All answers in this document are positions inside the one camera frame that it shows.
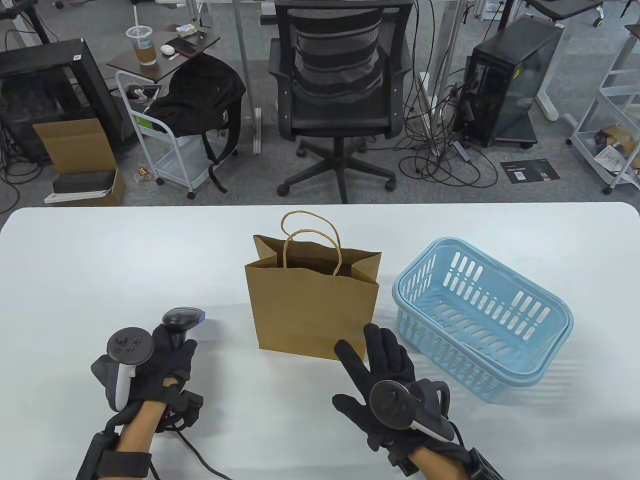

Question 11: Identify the person's left hand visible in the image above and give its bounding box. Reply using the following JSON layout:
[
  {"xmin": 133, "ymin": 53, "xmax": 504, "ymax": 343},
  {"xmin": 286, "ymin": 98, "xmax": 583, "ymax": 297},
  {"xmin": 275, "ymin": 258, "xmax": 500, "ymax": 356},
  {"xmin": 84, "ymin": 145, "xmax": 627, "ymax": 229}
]
[{"xmin": 127, "ymin": 324, "xmax": 199, "ymax": 407}]

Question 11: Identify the person's right hand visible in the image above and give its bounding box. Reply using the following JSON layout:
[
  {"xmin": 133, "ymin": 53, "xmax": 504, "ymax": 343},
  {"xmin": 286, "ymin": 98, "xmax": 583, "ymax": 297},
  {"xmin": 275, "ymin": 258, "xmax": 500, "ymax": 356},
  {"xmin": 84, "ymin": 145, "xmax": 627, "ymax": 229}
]
[{"xmin": 332, "ymin": 323, "xmax": 457, "ymax": 452}]

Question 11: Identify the black barcode scanner blue trim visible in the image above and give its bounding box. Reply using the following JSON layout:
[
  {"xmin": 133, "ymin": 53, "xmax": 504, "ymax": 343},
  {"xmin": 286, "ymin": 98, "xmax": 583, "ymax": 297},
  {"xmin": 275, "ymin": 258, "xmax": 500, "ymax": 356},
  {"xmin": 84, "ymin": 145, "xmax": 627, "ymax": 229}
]
[{"xmin": 162, "ymin": 306, "xmax": 207, "ymax": 352}]

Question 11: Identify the brown paper bag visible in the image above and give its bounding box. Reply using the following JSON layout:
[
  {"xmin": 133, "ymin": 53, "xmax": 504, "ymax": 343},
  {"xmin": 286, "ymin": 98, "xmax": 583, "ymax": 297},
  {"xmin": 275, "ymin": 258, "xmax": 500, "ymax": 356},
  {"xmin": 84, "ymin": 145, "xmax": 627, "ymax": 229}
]
[{"xmin": 244, "ymin": 210, "xmax": 382, "ymax": 362}]

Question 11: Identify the light blue plastic basket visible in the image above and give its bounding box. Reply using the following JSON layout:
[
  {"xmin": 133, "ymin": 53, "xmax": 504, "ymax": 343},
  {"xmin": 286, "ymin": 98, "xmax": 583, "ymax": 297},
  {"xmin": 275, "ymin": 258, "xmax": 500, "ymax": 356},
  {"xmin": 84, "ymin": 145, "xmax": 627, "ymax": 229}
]
[{"xmin": 392, "ymin": 237, "xmax": 574, "ymax": 404}]

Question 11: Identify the person's right forearm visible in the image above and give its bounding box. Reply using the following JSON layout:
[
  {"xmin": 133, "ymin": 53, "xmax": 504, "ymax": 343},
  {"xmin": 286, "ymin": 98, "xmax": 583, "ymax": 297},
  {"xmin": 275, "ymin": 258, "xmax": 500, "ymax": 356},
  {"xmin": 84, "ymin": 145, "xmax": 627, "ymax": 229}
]
[{"xmin": 410, "ymin": 446, "xmax": 472, "ymax": 480}]

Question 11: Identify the person's left forearm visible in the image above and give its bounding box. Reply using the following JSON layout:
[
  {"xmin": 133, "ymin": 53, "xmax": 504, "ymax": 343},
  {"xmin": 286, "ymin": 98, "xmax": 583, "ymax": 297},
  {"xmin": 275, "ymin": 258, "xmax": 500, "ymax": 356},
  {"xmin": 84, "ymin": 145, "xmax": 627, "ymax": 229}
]
[{"xmin": 117, "ymin": 377, "xmax": 180, "ymax": 453}]

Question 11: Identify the brown paper package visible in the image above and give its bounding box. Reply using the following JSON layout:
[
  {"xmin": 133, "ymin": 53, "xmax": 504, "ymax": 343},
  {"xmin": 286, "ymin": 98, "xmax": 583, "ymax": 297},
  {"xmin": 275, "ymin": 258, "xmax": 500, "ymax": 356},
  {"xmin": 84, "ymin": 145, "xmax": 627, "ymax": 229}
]
[{"xmin": 595, "ymin": 125, "xmax": 640, "ymax": 171}]

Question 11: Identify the grey VR controller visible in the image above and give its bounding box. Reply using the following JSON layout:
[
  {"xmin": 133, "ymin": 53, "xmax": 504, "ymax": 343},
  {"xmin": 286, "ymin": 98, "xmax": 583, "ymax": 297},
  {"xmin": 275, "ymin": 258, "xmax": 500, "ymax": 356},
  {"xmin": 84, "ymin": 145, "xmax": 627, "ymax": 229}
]
[
  {"xmin": 91, "ymin": 327, "xmax": 155, "ymax": 413},
  {"xmin": 369, "ymin": 378, "xmax": 457, "ymax": 442}
]

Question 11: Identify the black wrist pack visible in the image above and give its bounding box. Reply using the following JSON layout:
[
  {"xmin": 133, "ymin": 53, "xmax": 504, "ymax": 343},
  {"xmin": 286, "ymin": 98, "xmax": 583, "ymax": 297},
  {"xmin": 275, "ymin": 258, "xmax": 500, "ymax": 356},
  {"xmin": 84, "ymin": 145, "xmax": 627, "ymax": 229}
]
[
  {"xmin": 75, "ymin": 431, "xmax": 122, "ymax": 480},
  {"xmin": 466, "ymin": 446, "xmax": 507, "ymax": 480}
]

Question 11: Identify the white rolling cart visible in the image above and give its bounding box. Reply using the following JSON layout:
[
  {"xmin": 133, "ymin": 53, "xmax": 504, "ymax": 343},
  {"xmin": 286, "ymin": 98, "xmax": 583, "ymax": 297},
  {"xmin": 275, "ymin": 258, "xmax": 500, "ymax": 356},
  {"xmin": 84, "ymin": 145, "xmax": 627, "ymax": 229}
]
[
  {"xmin": 566, "ymin": 50, "xmax": 640, "ymax": 196},
  {"xmin": 116, "ymin": 70, "xmax": 236, "ymax": 200}
]

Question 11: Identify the open cardboard box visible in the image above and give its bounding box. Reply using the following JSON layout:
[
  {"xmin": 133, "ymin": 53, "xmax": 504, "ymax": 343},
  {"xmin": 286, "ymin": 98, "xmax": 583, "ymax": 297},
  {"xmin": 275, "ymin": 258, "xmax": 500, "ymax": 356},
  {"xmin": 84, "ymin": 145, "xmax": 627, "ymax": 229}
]
[{"xmin": 32, "ymin": 118, "xmax": 126, "ymax": 207}]

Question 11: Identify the black leaflet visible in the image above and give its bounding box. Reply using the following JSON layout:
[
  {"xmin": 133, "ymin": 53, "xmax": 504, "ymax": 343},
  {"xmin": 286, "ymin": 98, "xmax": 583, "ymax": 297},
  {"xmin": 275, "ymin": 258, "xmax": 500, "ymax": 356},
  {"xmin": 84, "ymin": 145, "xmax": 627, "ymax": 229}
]
[{"xmin": 500, "ymin": 159, "xmax": 561, "ymax": 185}]

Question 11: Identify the black mesh office chair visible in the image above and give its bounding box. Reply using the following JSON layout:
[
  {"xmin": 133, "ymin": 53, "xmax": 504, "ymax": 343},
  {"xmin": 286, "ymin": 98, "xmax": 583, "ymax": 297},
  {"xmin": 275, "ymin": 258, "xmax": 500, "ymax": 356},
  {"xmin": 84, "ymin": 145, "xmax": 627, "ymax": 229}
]
[{"xmin": 267, "ymin": 0, "xmax": 413, "ymax": 205}]

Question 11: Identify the black backpack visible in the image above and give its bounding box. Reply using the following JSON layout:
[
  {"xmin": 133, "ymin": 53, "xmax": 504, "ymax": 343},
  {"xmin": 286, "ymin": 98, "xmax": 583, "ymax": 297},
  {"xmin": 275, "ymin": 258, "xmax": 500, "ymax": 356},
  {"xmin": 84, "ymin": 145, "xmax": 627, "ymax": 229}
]
[{"xmin": 147, "ymin": 54, "xmax": 247, "ymax": 195}]

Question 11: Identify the brown side table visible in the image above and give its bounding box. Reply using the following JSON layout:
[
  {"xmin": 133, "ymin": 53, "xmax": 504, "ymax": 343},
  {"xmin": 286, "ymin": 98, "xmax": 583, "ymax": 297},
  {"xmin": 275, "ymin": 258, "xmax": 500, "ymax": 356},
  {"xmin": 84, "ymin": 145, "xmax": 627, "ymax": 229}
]
[{"xmin": 107, "ymin": 22, "xmax": 221, "ymax": 83}]

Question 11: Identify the white desk leg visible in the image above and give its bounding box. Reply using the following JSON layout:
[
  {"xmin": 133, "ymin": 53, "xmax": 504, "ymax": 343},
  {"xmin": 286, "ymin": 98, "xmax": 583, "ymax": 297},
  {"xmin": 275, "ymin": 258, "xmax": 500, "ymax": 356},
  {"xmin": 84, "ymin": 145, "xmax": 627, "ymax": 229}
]
[
  {"xmin": 532, "ymin": 20, "xmax": 576, "ymax": 122},
  {"xmin": 422, "ymin": 0, "xmax": 468, "ymax": 157},
  {"xmin": 232, "ymin": 0, "xmax": 263, "ymax": 155}
]

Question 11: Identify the plastic cup with straw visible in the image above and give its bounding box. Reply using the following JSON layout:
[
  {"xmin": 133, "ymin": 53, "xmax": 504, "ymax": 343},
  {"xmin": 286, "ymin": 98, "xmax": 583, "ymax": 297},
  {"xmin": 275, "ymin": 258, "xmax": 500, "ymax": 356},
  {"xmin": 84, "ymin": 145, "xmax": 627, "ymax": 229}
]
[{"xmin": 125, "ymin": 6, "xmax": 158, "ymax": 67}]

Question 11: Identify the black phone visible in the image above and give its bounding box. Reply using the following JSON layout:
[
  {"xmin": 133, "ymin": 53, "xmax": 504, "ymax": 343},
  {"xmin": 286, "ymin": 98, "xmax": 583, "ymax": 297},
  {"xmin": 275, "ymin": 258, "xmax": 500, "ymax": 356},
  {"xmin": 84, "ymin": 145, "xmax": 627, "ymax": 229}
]
[{"xmin": 165, "ymin": 37, "xmax": 199, "ymax": 56}]

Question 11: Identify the black computer tower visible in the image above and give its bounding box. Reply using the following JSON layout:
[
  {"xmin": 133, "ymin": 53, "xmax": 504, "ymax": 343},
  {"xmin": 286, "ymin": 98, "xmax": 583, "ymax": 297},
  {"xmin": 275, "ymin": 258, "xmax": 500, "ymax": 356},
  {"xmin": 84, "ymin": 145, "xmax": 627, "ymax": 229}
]
[{"xmin": 452, "ymin": 15, "xmax": 566, "ymax": 149}]

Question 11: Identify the black glass cabinet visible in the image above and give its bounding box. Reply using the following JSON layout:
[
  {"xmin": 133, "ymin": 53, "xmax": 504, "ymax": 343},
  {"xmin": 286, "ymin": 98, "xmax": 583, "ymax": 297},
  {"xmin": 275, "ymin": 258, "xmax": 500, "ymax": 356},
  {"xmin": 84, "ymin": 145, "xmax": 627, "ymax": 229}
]
[{"xmin": 0, "ymin": 39, "xmax": 126, "ymax": 163}]

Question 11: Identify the black glove cable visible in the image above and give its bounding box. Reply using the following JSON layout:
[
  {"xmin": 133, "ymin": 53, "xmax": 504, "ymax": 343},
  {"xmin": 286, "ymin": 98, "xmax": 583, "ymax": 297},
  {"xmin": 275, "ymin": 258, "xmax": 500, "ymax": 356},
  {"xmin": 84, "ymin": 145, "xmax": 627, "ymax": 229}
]
[{"xmin": 149, "ymin": 425, "xmax": 236, "ymax": 480}]

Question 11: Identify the tangle of black cables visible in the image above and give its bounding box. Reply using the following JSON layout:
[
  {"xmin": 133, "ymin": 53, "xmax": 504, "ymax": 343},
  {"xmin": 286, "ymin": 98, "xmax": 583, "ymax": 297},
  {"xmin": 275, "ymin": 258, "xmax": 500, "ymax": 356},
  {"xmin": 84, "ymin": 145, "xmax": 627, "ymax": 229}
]
[{"xmin": 395, "ymin": 0, "xmax": 501, "ymax": 190}]

